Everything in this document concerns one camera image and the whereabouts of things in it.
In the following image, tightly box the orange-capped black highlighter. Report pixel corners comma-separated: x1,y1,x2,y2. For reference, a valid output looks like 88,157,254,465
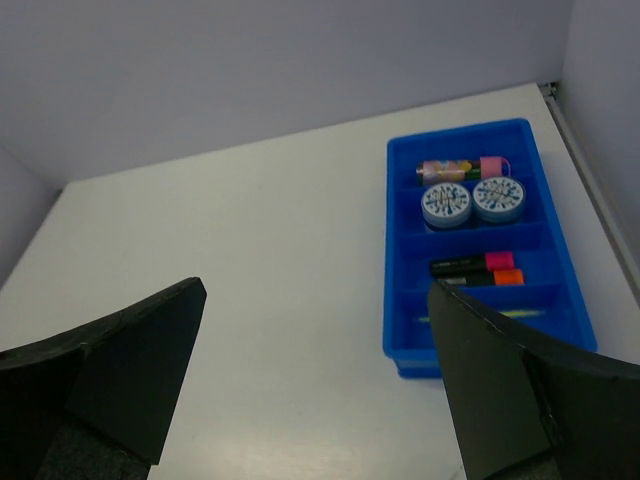
441,269,525,288

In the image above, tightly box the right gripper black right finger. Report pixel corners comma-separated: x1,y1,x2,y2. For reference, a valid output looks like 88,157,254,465
427,281,639,479

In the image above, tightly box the grey-blue paint jar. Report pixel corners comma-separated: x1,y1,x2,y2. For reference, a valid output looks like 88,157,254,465
420,182,473,231

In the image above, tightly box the yellow thin highlighter pen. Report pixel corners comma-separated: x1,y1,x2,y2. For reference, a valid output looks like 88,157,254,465
414,310,546,323

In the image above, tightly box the pink-capped black highlighter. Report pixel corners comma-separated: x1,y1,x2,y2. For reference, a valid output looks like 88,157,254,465
429,251,515,278

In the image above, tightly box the pink-capped clear bottle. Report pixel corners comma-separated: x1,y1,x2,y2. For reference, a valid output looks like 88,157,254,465
415,156,512,185

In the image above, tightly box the blue compartment bin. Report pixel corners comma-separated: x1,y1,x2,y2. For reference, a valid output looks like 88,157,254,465
382,118,597,379

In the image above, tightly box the blue paint jar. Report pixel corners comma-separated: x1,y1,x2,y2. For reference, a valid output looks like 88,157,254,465
472,177,526,224

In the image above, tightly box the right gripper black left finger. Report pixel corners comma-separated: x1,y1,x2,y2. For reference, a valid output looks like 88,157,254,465
1,277,207,479

